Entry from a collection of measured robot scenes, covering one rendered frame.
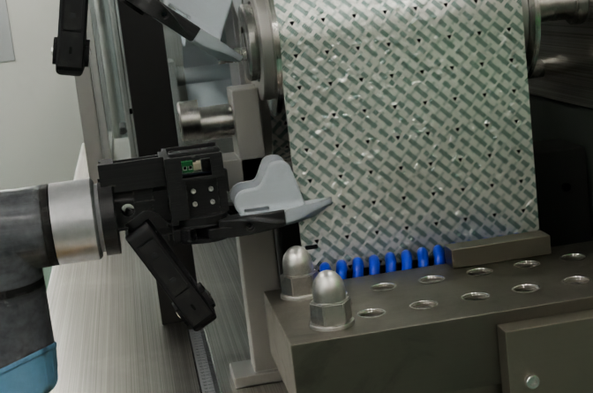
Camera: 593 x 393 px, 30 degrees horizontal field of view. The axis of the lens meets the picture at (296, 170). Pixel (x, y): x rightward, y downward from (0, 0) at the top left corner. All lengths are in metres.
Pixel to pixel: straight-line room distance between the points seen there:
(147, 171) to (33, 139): 5.64
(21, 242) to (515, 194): 0.47
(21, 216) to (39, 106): 5.62
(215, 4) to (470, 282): 0.34
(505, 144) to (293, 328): 0.31
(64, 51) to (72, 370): 0.41
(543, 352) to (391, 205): 0.24
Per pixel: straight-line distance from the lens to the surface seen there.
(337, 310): 0.88
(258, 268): 1.12
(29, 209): 0.99
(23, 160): 6.66
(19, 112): 6.62
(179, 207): 0.99
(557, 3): 1.13
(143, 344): 1.33
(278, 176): 1.01
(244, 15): 1.05
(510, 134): 1.08
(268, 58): 1.02
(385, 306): 0.92
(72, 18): 1.03
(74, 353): 1.34
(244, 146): 1.09
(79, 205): 0.99
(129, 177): 1.00
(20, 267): 1.01
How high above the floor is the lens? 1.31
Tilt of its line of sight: 10 degrees down
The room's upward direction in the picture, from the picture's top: 7 degrees counter-clockwise
